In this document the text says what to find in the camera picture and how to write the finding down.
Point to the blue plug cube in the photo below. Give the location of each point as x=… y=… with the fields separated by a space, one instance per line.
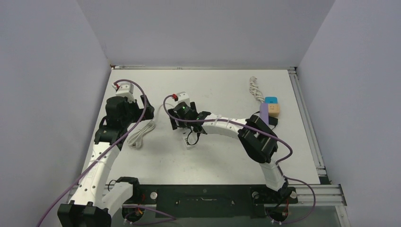
x=271 y=100

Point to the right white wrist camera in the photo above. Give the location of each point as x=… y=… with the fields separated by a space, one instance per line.
x=181 y=97

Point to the white power strip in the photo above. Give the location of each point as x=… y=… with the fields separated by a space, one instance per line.
x=188 y=139

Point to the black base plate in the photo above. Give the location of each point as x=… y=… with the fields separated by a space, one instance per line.
x=213 y=201

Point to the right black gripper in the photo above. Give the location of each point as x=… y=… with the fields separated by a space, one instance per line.
x=175 y=123

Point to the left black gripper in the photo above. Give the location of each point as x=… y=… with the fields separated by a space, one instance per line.
x=148 y=114

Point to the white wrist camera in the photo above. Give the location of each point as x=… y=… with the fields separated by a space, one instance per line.
x=181 y=97
x=126 y=89

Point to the orange plug cube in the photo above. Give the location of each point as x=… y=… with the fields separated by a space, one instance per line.
x=274 y=110

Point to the aluminium frame rail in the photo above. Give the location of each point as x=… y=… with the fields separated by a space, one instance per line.
x=327 y=194

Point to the purple power strip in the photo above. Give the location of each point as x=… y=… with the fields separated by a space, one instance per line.
x=264 y=113

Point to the black plug with cable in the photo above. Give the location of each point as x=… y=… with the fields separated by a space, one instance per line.
x=272 y=121

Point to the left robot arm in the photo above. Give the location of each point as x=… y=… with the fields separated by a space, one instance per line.
x=88 y=207

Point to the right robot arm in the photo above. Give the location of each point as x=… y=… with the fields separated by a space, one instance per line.
x=258 y=140

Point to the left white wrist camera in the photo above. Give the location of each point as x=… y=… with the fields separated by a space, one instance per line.
x=126 y=89

